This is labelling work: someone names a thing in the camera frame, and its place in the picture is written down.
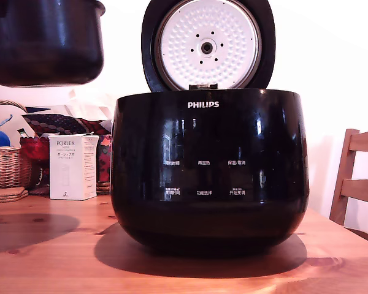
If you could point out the red floral tin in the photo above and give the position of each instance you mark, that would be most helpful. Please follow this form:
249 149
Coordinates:
104 156

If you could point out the black Philips rice cooker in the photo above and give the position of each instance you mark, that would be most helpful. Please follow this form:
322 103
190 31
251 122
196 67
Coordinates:
208 183

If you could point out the black cooking pot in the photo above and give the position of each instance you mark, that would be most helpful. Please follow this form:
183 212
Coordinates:
43 43

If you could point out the white Porlex cardboard box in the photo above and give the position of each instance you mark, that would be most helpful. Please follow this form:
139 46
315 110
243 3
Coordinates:
70 171

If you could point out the dark dotted patterned fabric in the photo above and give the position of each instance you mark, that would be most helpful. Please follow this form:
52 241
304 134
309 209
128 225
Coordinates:
58 122

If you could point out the stack of cork coasters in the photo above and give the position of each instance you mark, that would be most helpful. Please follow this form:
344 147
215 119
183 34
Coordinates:
6 195

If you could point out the round woven trivet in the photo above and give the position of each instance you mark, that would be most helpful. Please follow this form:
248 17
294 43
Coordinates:
103 187

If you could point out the wooden chair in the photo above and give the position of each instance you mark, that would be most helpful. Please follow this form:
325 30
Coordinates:
345 180

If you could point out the rice cooker lid, dimpled plate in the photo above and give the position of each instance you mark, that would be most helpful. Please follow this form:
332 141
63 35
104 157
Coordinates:
208 61

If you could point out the woven wicker basket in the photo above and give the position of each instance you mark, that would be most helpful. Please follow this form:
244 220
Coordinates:
6 168

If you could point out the white bag with blue stripe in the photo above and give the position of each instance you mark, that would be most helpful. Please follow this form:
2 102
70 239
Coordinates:
15 122

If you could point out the red lace-edged bowl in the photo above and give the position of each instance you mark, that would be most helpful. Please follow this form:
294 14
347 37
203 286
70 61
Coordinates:
35 148

